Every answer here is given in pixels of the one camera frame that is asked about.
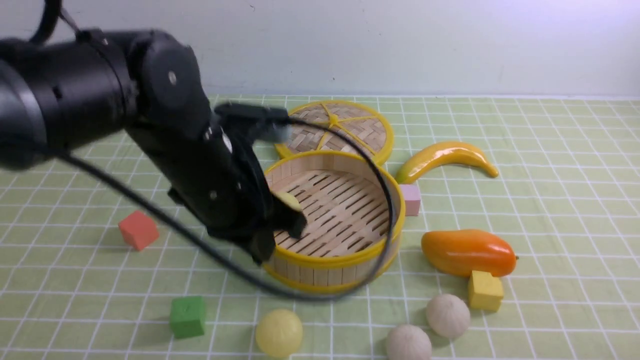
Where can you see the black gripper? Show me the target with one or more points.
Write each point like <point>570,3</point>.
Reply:
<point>218,179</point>

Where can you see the yellow bun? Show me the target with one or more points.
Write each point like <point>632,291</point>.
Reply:
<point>290,200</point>
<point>279,333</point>

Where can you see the white bun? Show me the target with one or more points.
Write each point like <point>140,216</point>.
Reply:
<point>408,342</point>
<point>448,316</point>

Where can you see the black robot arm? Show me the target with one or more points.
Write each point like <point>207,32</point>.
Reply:
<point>145,82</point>

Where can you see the bamboo steamer tray yellow rim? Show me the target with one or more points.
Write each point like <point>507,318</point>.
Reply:
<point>347,221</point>

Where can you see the woven bamboo steamer lid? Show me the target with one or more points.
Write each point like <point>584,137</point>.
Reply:
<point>365,126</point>

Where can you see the green foam cube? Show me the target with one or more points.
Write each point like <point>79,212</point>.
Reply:
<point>187,317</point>

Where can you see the red foam cube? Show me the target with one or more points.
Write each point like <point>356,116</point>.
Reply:
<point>138,230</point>

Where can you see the pink foam cube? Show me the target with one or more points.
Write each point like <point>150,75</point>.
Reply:
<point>412,199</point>

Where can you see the yellow plastic banana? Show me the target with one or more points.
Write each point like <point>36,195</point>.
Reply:
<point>443,154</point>

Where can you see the orange plastic mango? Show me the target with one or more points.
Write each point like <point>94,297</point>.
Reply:
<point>460,252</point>

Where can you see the yellow foam cube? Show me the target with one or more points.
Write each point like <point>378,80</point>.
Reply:
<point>485,291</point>

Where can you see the green checkered tablecloth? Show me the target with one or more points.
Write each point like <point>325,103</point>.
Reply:
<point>567,200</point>

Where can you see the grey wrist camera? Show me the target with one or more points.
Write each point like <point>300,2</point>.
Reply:
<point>253,122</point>

